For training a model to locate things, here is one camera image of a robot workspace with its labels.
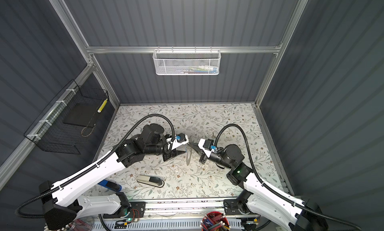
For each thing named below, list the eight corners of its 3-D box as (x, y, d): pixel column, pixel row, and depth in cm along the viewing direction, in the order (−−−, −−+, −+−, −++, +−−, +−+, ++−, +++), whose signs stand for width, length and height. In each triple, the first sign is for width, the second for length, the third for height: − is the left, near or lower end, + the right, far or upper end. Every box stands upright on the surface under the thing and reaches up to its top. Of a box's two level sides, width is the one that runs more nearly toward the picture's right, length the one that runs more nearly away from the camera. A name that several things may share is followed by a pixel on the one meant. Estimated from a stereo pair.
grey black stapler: (137, 182, 84) (135, 180, 80) (140, 176, 86) (138, 173, 82) (162, 188, 82) (161, 185, 78) (164, 181, 84) (163, 178, 81)
